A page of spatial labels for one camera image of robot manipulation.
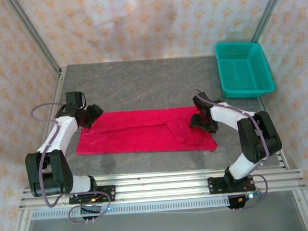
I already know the black base bracket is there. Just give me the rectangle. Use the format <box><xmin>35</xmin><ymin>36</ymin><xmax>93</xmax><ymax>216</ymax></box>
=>
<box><xmin>80</xmin><ymin>205</ymin><xmax>103</xmax><ymax>222</ymax></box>
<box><xmin>226</xmin><ymin>192</ymin><xmax>256</xmax><ymax>211</ymax></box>

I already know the aluminium frame post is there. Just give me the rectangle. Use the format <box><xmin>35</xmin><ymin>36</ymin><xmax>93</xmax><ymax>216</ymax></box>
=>
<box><xmin>248</xmin><ymin>0</ymin><xmax>294</xmax><ymax>44</ymax></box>
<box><xmin>5</xmin><ymin>0</ymin><xmax>62</xmax><ymax>76</ymax></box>

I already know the teal plastic basket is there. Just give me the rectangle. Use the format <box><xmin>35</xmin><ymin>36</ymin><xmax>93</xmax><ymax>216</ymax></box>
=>
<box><xmin>214</xmin><ymin>38</ymin><xmax>276</xmax><ymax>100</ymax></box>

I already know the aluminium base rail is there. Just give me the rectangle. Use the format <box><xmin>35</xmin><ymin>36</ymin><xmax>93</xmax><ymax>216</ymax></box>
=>
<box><xmin>17</xmin><ymin>161</ymin><xmax>307</xmax><ymax>211</ymax></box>

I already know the patterned fabric backdrop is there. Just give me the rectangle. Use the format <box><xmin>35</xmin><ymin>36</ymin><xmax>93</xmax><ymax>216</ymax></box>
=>
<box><xmin>0</xmin><ymin>0</ymin><xmax>308</xmax><ymax>231</ymax></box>

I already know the aluminium table side rail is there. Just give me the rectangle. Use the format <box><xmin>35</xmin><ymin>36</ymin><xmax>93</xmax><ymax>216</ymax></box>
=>
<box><xmin>258</xmin><ymin>95</ymin><xmax>290</xmax><ymax>171</ymax></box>
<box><xmin>38</xmin><ymin>67</ymin><xmax>73</xmax><ymax>153</ymax></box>

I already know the red t-shirt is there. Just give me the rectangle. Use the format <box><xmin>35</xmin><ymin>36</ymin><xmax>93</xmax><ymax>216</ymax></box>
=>
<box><xmin>73</xmin><ymin>104</ymin><xmax>218</xmax><ymax>161</ymax></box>

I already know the slotted grey cable duct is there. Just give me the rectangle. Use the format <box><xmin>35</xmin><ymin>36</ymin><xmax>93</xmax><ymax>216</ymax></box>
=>
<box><xmin>31</xmin><ymin>196</ymin><xmax>231</xmax><ymax>222</ymax></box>

